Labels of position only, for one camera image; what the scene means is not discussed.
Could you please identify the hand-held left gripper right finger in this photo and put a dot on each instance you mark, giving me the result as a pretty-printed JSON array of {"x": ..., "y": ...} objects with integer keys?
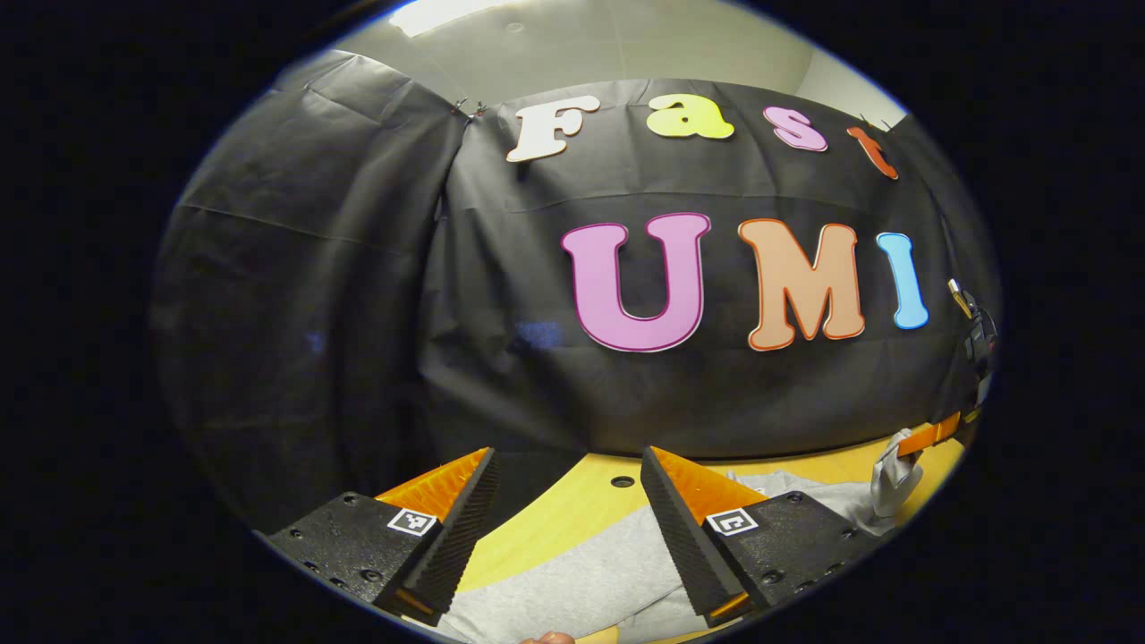
[{"x": 682, "y": 537}]

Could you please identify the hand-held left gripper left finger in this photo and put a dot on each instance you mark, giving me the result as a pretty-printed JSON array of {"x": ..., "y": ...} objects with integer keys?
[{"x": 465, "y": 528}]

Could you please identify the metal cloth clip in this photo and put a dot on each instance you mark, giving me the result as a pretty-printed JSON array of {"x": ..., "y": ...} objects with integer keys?
[
  {"x": 470, "y": 108},
  {"x": 875, "y": 122}
]

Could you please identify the black backdrop cloth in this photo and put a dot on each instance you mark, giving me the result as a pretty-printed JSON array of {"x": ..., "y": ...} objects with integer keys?
[{"x": 501, "y": 402}]

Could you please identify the grey sweatshirt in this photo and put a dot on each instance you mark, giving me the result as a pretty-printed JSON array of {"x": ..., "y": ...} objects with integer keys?
[{"x": 581, "y": 572}]

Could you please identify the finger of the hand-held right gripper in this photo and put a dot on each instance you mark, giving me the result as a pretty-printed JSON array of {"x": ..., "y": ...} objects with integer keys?
[{"x": 930, "y": 435}]

